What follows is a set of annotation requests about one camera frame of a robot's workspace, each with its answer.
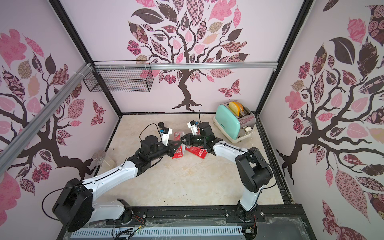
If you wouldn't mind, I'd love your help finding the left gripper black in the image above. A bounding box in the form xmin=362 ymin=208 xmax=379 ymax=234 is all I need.
xmin=148 ymin=140 xmax=182 ymax=162

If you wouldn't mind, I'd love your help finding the red ruler set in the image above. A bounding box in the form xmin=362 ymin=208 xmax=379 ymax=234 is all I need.
xmin=186 ymin=146 xmax=208 ymax=159
xmin=174 ymin=132 xmax=185 ymax=141
xmin=172 ymin=140 xmax=185 ymax=159

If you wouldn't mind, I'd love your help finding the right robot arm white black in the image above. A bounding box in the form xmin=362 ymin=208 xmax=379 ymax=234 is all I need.
xmin=181 ymin=121 xmax=274 ymax=222

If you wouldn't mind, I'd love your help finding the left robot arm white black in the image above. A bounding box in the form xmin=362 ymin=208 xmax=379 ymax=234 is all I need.
xmin=52 ymin=136 xmax=182 ymax=233

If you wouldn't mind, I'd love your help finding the mint green toaster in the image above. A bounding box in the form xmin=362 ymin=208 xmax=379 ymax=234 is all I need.
xmin=213 ymin=101 xmax=256 ymax=143

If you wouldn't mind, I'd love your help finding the yellow toast slice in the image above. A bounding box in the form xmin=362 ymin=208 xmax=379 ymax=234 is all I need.
xmin=228 ymin=102 xmax=244 ymax=118

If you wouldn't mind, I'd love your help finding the clear plastic cup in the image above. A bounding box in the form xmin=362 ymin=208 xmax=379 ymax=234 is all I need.
xmin=92 ymin=151 xmax=117 ymax=171

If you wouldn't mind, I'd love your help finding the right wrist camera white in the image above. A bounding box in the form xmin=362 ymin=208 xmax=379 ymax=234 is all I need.
xmin=187 ymin=121 xmax=200 ymax=136

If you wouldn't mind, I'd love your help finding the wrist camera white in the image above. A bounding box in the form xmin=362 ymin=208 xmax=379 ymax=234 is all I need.
xmin=160 ymin=128 xmax=173 ymax=147
xmin=187 ymin=121 xmax=200 ymax=136

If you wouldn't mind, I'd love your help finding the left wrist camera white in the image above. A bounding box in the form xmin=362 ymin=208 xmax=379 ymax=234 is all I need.
xmin=160 ymin=128 xmax=173 ymax=147

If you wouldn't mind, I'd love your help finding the black wire basket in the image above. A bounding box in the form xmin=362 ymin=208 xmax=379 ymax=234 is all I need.
xmin=83 ymin=60 xmax=155 ymax=92

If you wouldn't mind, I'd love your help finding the aluminium rail back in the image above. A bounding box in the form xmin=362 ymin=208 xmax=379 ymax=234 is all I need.
xmin=94 ymin=62 xmax=278 ymax=70

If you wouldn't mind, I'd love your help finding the aluminium rail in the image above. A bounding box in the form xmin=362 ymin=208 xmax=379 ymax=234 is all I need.
xmin=1 ymin=63 xmax=92 ymax=174
xmin=94 ymin=62 xmax=278 ymax=70

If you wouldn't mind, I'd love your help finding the white slotted cable duct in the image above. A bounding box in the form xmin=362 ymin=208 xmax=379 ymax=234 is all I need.
xmin=69 ymin=226 xmax=243 ymax=240

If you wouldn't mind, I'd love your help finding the aluminium rail left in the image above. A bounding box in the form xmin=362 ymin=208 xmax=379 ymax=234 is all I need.
xmin=1 ymin=63 xmax=92 ymax=174

